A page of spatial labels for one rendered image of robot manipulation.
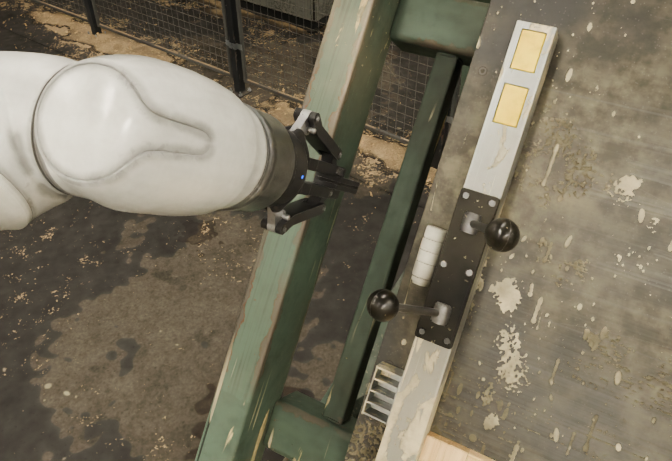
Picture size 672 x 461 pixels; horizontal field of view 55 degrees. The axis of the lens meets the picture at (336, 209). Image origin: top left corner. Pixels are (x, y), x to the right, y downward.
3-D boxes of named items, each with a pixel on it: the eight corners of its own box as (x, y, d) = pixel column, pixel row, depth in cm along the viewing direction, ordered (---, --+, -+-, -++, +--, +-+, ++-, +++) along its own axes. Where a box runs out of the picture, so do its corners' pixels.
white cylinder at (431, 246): (430, 224, 87) (412, 280, 88) (425, 224, 84) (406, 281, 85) (450, 231, 86) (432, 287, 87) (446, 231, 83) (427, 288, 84)
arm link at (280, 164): (159, 191, 53) (199, 196, 59) (249, 225, 50) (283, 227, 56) (189, 86, 53) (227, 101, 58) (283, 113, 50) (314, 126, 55)
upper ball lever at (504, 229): (449, 231, 81) (486, 249, 68) (458, 203, 81) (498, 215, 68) (477, 240, 82) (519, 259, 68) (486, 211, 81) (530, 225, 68)
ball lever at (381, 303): (432, 322, 83) (355, 313, 75) (441, 295, 83) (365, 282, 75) (453, 333, 80) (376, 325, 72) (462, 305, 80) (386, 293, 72)
